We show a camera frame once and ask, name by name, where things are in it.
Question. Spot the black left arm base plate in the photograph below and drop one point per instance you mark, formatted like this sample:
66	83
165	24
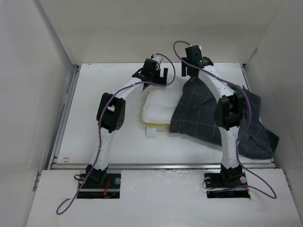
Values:
109	189

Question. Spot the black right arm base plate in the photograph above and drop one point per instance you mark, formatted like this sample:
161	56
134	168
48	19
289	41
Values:
219	188

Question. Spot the aluminium front rail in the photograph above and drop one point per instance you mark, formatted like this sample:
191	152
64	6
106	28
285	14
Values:
56	166

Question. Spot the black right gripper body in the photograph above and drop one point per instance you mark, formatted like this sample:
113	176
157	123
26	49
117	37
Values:
191	74

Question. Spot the aluminium right side rail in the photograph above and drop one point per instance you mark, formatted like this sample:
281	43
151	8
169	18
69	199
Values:
248	78

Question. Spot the white front cover board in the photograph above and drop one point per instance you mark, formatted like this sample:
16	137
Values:
155	198

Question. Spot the aluminium left side rail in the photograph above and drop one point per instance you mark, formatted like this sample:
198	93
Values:
58	132

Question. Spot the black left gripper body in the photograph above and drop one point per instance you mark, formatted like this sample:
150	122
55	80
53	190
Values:
155	76

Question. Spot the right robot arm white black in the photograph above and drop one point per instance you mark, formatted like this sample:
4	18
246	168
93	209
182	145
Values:
228	113

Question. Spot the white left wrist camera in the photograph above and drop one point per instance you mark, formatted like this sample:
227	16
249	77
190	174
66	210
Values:
157	58

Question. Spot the dark grey checked pillowcase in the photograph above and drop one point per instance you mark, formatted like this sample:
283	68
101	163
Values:
194	116

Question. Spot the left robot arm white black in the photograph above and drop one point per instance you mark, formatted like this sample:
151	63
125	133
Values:
111	113

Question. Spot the aluminium rail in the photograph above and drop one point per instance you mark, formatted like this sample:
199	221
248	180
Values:
58	132
248	78
56	166

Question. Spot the white pillow with yellow edge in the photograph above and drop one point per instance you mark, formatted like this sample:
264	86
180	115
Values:
160	105

